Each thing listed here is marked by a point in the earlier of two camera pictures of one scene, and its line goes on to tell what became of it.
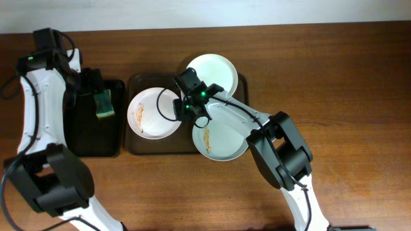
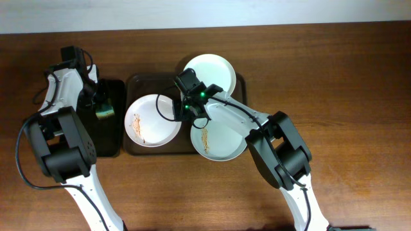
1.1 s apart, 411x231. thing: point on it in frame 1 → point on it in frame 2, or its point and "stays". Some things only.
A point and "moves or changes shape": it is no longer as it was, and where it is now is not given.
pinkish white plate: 151,114 moves or changes shape
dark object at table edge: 350,228 stays
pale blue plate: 220,140 stays
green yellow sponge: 103,104 moves or changes shape
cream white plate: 216,69 stays
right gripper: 179,110 stays
